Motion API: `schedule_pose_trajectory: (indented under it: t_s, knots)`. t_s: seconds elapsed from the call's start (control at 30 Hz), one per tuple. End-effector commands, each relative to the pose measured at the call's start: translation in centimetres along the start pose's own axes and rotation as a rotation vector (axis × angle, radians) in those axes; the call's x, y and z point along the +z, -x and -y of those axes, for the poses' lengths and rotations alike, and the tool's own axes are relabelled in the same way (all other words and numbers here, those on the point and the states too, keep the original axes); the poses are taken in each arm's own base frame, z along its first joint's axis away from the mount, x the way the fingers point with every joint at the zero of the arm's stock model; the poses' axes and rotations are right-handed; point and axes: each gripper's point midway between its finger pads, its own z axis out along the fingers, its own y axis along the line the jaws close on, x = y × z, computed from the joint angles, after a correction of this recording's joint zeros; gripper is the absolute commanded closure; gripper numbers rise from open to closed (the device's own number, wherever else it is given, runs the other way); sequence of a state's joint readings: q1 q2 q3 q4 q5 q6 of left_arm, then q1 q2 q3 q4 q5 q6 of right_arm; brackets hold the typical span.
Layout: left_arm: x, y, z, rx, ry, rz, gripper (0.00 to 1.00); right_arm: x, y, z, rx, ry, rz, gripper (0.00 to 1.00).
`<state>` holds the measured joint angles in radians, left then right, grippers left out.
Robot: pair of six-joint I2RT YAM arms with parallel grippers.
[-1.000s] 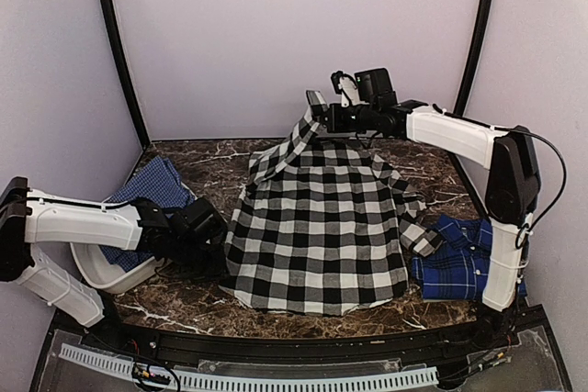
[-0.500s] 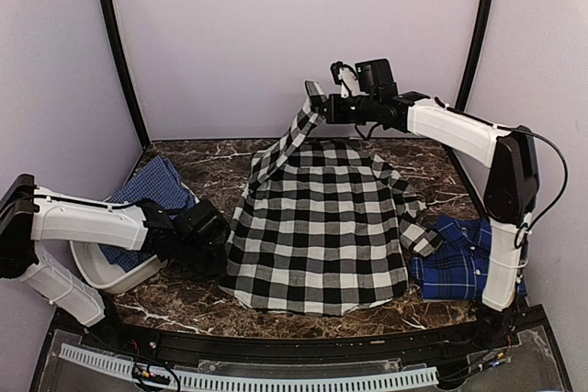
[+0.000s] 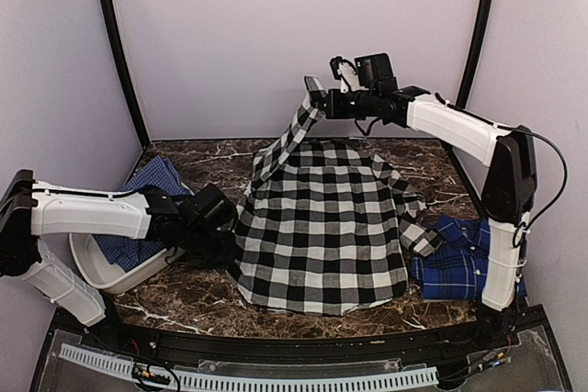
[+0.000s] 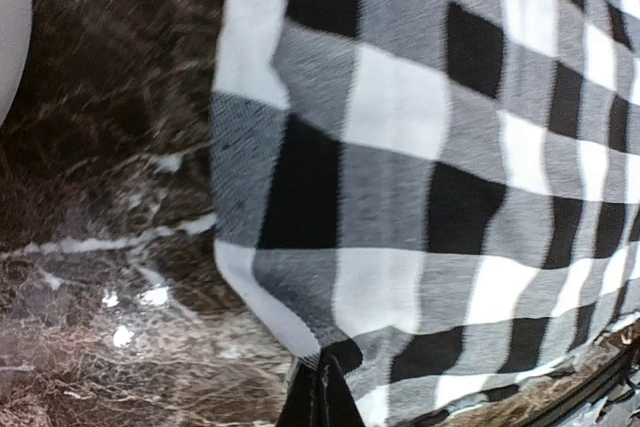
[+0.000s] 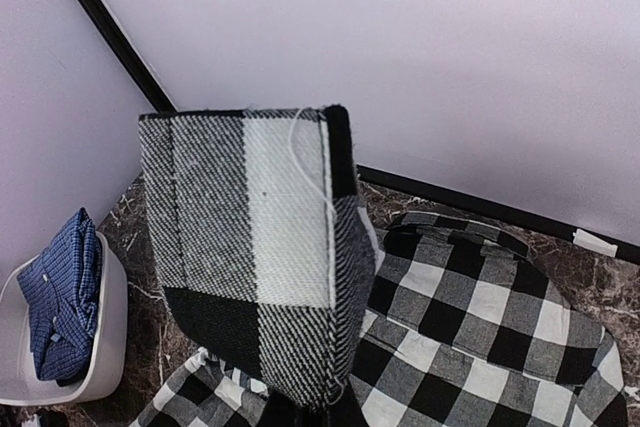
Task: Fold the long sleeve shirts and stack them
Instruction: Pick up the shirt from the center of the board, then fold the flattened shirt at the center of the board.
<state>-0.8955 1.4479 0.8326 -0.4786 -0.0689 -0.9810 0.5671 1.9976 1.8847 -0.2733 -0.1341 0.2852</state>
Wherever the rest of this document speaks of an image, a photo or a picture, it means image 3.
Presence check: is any white slotted cable duct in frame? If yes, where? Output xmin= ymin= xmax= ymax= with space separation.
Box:
xmin=58 ymin=343 xmax=438 ymax=391

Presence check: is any small-check blue shirt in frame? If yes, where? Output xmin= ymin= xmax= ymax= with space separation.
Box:
xmin=93 ymin=156 xmax=192 ymax=273

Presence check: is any grey plastic bin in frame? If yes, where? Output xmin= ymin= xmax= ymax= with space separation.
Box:
xmin=68 ymin=233 xmax=184 ymax=295

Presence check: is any black corner frame post right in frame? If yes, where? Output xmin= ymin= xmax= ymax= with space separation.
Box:
xmin=456 ymin=0 xmax=492 ymax=108

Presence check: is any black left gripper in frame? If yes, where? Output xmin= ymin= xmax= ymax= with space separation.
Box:
xmin=180 ymin=225 xmax=236 ymax=270

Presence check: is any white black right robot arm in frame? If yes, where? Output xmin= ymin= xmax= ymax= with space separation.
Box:
xmin=304 ymin=53 xmax=542 ymax=311

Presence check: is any black corner frame post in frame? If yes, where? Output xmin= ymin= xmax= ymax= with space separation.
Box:
xmin=99 ymin=0 xmax=151 ymax=151
xmin=456 ymin=0 xmax=492 ymax=108

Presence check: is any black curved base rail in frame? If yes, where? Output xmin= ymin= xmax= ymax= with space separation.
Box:
xmin=27 ymin=307 xmax=573 ymax=392

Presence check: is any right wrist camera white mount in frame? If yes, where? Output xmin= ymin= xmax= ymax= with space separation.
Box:
xmin=330 ymin=56 xmax=362 ymax=93

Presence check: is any black white checked shirt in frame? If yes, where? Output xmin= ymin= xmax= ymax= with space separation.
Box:
xmin=230 ymin=102 xmax=443 ymax=316

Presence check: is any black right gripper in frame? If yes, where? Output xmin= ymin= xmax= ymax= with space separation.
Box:
xmin=320 ymin=87 xmax=379 ymax=118

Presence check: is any black corner frame post left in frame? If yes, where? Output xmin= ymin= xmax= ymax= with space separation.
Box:
xmin=99 ymin=0 xmax=151 ymax=151

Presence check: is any blue plaid folded shirt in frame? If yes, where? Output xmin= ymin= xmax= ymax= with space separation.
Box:
xmin=413 ymin=215 xmax=526 ymax=311

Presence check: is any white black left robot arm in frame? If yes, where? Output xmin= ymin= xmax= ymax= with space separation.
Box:
xmin=1 ymin=169 xmax=237 ymax=352

